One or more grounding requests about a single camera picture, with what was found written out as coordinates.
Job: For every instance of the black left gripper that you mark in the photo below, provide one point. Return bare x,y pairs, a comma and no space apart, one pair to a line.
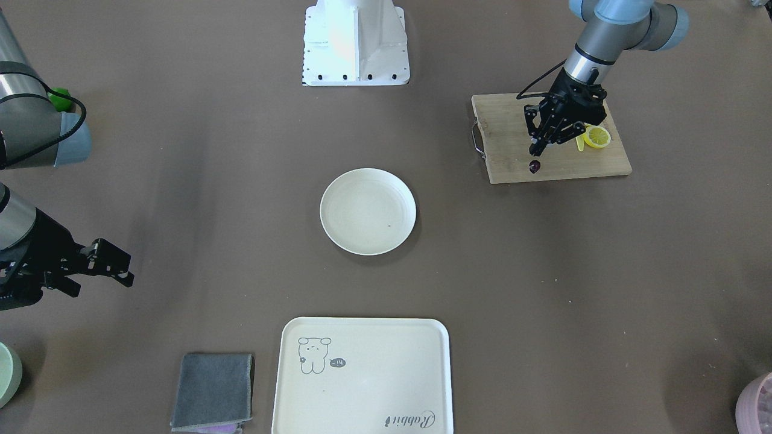
560,88

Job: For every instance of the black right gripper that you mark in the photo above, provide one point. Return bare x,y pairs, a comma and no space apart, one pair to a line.
37,241

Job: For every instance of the dark red cherry pair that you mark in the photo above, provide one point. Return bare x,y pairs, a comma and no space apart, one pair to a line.
534,166

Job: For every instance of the cream round plate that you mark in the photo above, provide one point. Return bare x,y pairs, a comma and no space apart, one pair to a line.
368,211

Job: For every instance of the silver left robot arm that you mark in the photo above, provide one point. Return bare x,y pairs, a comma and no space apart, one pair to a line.
612,27

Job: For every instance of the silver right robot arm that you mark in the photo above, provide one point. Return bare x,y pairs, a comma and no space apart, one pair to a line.
43,127

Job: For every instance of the cream rabbit tray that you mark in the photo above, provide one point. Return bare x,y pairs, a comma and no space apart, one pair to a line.
364,375

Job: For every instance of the bamboo cutting board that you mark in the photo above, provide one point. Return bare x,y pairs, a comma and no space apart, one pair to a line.
505,142

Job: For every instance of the lemon slice near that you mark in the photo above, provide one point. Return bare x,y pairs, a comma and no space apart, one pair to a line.
596,137

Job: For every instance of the mint green bowl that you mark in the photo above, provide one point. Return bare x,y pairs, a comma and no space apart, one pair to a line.
11,373

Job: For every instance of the green lime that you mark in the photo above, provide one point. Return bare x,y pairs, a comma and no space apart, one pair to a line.
60,99

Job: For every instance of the grey folded cloth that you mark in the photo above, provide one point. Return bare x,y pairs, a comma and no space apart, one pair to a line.
214,393

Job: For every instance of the pink ice bowl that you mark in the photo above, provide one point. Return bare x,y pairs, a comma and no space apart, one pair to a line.
753,407

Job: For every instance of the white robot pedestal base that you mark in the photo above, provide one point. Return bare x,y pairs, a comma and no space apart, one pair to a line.
355,43

